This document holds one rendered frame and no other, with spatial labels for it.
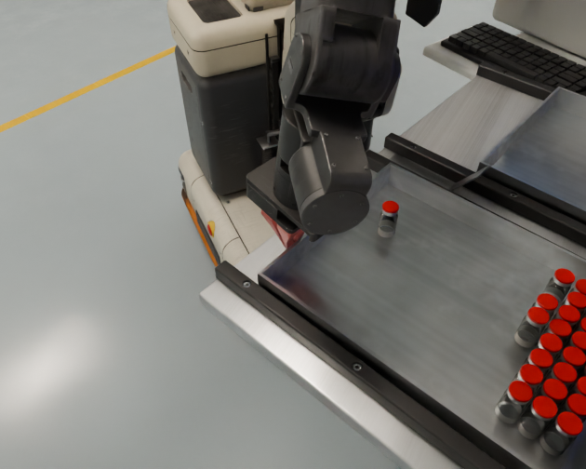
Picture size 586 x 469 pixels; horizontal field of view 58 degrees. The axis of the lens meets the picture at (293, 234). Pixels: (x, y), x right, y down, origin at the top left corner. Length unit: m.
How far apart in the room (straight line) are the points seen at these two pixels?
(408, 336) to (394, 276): 0.08
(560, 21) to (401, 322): 0.91
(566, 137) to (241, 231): 0.91
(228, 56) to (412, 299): 0.89
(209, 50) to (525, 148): 0.77
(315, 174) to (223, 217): 1.16
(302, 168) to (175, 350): 1.25
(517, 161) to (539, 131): 0.09
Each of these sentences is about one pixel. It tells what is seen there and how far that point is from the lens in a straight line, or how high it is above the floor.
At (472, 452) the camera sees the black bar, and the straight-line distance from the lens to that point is 0.53.
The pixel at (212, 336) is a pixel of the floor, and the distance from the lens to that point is 1.65.
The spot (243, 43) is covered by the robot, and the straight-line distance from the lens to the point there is 1.36.
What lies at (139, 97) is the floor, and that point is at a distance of 2.69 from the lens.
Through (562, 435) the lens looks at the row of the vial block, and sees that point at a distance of 0.54.
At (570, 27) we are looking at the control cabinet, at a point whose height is 0.85.
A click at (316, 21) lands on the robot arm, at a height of 1.19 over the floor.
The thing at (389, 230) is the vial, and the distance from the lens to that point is 0.67.
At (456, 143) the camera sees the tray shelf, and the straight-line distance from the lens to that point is 0.86.
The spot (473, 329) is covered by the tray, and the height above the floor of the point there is 0.88.
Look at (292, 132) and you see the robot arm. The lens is 0.47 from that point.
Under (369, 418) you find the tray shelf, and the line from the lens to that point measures 0.54.
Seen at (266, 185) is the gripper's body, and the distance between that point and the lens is 0.55.
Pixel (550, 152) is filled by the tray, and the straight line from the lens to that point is 0.89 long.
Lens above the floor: 1.37
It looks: 46 degrees down
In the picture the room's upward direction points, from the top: straight up
